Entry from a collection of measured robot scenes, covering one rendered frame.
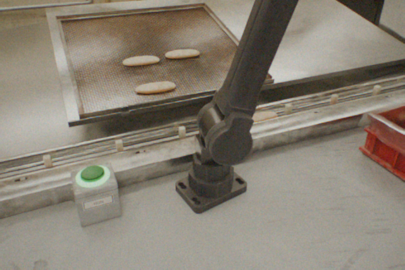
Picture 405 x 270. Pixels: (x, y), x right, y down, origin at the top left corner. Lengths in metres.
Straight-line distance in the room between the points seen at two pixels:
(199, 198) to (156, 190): 0.09
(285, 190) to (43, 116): 0.64
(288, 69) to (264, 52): 0.50
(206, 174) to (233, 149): 0.08
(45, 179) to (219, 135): 0.34
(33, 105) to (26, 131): 0.14
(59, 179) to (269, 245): 0.39
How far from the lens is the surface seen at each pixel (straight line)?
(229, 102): 0.61
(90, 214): 0.69
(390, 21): 1.45
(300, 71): 1.09
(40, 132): 0.99
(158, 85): 0.94
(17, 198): 0.75
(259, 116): 0.91
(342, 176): 0.83
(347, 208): 0.76
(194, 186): 0.71
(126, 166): 0.75
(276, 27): 0.59
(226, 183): 0.70
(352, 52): 1.26
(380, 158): 0.88
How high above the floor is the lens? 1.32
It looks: 31 degrees down
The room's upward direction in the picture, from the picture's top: straight up
